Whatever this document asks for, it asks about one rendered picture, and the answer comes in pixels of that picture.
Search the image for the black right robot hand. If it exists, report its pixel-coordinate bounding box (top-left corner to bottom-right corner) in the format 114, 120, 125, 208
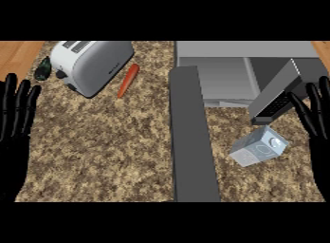
285, 75, 330, 203

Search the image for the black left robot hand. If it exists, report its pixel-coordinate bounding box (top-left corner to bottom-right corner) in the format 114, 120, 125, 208
0, 72, 42, 203

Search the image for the pale blue milk carton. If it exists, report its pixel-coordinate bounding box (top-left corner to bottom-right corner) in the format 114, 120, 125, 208
228, 124, 288, 168

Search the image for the grey microwave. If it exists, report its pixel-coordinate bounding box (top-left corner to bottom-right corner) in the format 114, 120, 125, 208
175, 41, 330, 126

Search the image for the dark grey microwave door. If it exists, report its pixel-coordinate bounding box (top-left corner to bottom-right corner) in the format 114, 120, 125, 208
167, 65, 221, 203

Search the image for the dark green avocado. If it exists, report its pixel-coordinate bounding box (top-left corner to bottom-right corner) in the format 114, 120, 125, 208
33, 56, 52, 82

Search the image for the silver toaster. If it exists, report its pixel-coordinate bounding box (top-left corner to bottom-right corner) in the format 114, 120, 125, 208
48, 41, 135, 99

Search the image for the orange carrot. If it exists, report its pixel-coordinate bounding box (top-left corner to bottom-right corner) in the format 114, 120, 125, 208
116, 63, 141, 100

